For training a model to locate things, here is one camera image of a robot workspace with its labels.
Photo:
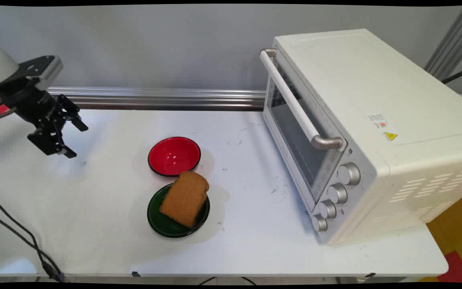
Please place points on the glass oven door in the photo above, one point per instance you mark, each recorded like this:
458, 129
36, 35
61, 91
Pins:
291, 136

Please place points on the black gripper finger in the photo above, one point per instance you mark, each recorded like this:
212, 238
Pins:
52, 140
70, 112

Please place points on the brown bread slice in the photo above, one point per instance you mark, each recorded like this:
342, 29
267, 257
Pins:
185, 198

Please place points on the small black table clip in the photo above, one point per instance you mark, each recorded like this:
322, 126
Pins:
370, 275
135, 274

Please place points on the cream toaster oven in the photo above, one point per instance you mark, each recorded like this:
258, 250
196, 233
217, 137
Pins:
375, 80

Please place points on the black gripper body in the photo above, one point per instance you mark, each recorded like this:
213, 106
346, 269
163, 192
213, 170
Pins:
30, 106

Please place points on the silver oven knob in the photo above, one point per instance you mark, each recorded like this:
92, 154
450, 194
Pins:
327, 209
349, 174
319, 222
337, 193

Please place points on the aluminium rail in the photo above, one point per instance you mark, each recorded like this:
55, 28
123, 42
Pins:
155, 98

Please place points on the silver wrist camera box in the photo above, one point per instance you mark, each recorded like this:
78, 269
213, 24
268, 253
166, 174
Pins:
48, 72

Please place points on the red bowl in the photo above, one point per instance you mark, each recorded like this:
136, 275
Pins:
174, 155

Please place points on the white label sticker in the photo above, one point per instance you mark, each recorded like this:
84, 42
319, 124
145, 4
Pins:
377, 121

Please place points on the dark green plate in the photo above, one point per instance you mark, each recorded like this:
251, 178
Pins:
163, 222

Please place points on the yellow warning sticker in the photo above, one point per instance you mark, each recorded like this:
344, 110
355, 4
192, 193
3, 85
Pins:
390, 136

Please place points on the aluminium frame post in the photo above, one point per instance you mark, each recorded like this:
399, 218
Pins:
453, 40

